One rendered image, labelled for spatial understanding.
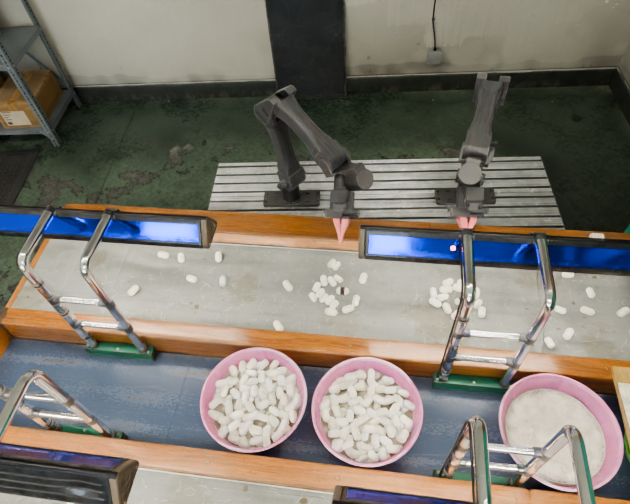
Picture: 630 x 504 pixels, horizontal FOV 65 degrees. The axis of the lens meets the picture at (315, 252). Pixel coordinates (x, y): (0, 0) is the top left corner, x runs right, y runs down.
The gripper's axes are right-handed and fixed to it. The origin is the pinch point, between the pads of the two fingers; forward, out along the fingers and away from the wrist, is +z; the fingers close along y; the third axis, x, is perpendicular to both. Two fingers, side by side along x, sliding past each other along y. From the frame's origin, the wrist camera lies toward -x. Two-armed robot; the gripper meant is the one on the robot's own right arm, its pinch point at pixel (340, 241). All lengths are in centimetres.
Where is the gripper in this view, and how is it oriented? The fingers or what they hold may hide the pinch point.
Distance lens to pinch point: 145.6
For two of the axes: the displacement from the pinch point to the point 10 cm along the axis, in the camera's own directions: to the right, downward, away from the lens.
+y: 9.9, 0.6, -1.4
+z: -0.5, 10.0, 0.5
